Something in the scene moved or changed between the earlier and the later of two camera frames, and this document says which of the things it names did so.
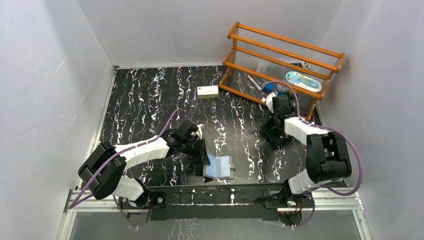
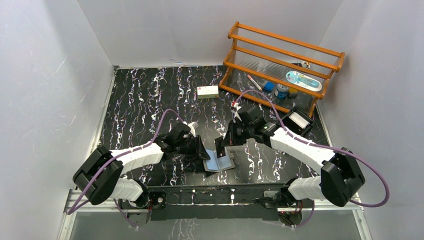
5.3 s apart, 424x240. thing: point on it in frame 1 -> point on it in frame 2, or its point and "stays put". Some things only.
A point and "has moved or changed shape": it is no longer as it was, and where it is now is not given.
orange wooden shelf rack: [260, 64] stays put
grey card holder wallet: [221, 167] has moved or changed shape
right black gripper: [292, 112] -> [231, 138]
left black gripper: [201, 149] stays put
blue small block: [269, 87] stays put
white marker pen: [254, 82] stays put
